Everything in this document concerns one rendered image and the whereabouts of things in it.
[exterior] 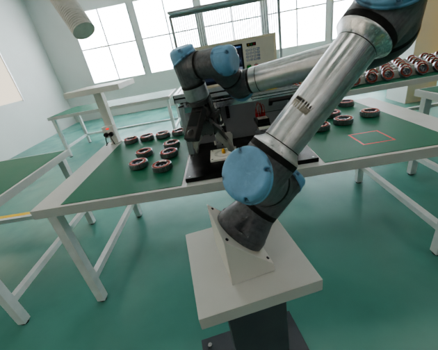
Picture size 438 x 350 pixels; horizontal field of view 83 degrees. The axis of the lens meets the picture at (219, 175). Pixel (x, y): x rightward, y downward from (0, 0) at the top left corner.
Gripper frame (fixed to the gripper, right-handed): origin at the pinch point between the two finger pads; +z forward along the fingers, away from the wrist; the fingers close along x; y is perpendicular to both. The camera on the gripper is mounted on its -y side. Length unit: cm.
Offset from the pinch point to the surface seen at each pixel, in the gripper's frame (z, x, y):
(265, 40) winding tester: -19, -4, 72
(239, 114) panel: 18, 18, 68
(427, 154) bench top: 40, -73, 53
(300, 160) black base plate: 28.0, -22.1, 33.2
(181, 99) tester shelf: -5, 38, 44
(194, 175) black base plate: 21.6, 24.5, 13.3
